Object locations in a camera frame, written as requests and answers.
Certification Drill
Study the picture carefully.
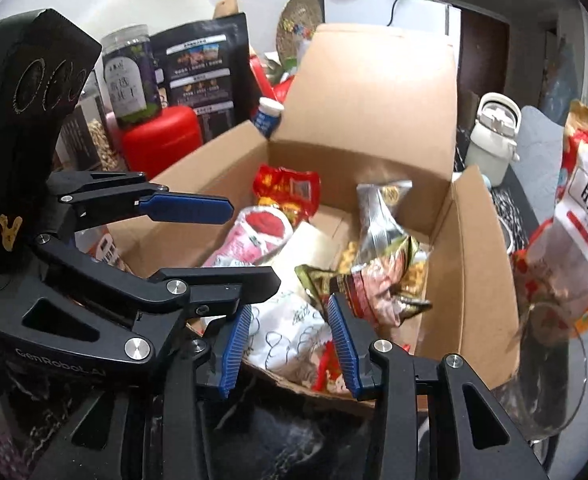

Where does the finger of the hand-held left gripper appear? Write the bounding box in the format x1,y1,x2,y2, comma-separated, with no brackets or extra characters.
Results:
21,232,283,367
48,170,235,231

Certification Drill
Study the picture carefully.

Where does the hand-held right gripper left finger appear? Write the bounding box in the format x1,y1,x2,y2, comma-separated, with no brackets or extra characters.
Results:
28,302,255,480

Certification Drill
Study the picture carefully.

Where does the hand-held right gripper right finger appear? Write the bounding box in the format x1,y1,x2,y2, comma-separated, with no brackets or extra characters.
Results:
326,292,550,480

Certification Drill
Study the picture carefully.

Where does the white line-print packet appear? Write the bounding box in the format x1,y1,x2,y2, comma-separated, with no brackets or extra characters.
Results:
201,290,332,388

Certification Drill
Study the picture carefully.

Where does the pink snack packet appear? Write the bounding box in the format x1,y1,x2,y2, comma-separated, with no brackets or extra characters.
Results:
201,206,295,268

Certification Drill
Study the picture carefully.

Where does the brown gold snack packet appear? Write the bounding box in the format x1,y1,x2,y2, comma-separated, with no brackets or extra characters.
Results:
294,235,432,328

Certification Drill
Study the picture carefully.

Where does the brown cardboard box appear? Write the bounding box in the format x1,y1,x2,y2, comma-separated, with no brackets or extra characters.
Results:
106,22,522,418

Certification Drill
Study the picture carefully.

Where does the red canister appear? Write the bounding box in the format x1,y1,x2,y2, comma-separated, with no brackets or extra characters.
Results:
120,106,205,181

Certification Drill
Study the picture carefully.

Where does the clear plastic nut jar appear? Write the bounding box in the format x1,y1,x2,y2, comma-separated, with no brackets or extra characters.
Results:
54,72,124,173

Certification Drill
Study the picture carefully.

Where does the orange snack packet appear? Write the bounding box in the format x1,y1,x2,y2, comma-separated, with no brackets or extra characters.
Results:
86,232,134,273

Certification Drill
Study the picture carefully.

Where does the red yellow candy packet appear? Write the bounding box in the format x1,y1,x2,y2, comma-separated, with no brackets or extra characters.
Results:
252,164,322,226

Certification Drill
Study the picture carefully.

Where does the blue white bottle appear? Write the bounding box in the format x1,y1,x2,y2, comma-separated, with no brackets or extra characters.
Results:
251,97,285,140

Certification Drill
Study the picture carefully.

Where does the dark-label plastic jar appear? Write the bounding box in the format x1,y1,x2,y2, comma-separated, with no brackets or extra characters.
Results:
100,24,163,128

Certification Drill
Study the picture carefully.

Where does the black snack bag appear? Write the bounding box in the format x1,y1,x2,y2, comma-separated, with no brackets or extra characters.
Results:
150,12,252,143

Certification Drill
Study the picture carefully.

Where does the red gift bag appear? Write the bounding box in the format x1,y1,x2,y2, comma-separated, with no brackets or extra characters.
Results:
248,55,299,106

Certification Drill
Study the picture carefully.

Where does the tan paper bag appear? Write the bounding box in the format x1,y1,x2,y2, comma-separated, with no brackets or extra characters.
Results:
213,0,239,22

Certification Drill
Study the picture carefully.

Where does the clear drinking glass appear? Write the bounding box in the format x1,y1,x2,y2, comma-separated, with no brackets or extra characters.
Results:
489,302,588,443

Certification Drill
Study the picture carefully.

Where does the round woven plate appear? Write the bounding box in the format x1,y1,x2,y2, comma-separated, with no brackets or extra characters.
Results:
275,0,325,63

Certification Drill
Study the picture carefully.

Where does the white thermos kettle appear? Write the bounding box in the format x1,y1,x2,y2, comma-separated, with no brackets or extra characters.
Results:
464,91,524,188

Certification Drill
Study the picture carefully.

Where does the clear white-label nut bag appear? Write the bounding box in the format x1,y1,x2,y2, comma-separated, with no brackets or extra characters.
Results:
511,140,588,346

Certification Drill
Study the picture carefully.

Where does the white fridge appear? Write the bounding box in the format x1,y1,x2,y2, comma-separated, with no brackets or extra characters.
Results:
322,0,462,58

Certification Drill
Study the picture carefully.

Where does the yellow red snack bag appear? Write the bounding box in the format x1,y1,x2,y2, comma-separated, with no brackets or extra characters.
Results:
559,100,588,171

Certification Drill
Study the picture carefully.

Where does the dark brown door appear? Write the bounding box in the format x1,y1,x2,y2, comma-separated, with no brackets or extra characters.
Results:
456,5,512,96

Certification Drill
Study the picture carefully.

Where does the blue plastic cover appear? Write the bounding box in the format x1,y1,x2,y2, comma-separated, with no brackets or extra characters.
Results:
544,37,582,113

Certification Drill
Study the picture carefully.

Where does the black power cable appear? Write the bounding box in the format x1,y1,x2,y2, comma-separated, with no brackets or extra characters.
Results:
386,0,412,28

